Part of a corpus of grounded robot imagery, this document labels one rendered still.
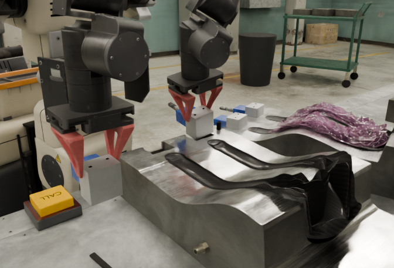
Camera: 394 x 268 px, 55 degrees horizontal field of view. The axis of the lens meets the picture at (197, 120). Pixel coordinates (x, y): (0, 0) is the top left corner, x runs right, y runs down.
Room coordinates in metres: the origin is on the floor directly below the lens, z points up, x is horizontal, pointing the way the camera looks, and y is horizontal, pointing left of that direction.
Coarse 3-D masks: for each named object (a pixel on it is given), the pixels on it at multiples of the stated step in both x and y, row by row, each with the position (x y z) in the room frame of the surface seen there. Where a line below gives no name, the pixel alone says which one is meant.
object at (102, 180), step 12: (96, 156) 0.53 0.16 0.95; (108, 156) 0.50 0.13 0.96; (72, 168) 0.51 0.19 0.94; (84, 168) 0.46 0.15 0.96; (96, 168) 0.47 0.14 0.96; (108, 168) 0.47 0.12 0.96; (120, 168) 0.48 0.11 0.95; (84, 180) 0.46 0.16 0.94; (96, 180) 0.46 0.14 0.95; (108, 180) 0.47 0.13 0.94; (120, 180) 0.48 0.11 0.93; (84, 192) 0.47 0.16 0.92; (96, 192) 0.46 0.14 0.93; (108, 192) 0.47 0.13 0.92; (120, 192) 0.48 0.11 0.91; (96, 204) 0.46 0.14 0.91
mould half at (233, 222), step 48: (192, 144) 0.71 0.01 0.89; (240, 144) 0.72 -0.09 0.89; (144, 192) 0.59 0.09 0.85; (192, 192) 0.53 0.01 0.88; (240, 192) 0.46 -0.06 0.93; (192, 240) 0.48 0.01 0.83; (240, 240) 0.40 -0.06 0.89; (288, 240) 0.40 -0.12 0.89; (336, 240) 0.44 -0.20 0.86; (384, 240) 0.44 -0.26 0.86
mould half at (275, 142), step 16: (272, 112) 1.03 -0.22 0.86; (288, 112) 1.03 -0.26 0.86; (352, 112) 0.93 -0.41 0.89; (224, 128) 0.90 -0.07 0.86; (240, 128) 0.90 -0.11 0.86; (272, 128) 0.89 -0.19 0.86; (304, 128) 0.79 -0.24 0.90; (272, 144) 0.79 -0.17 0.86; (288, 144) 0.77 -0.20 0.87; (304, 144) 0.75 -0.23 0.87; (320, 144) 0.73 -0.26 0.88; (336, 144) 0.73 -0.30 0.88; (368, 160) 0.68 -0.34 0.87; (384, 160) 0.66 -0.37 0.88; (384, 176) 0.66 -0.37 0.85; (384, 192) 0.66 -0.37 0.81
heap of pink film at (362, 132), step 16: (304, 112) 0.90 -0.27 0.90; (320, 112) 0.88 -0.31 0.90; (336, 112) 0.86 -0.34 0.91; (288, 128) 0.81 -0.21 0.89; (320, 128) 0.77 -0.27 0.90; (336, 128) 0.78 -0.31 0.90; (352, 128) 0.79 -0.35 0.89; (368, 128) 0.79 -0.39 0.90; (384, 128) 0.79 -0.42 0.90; (352, 144) 0.74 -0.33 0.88; (368, 144) 0.74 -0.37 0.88
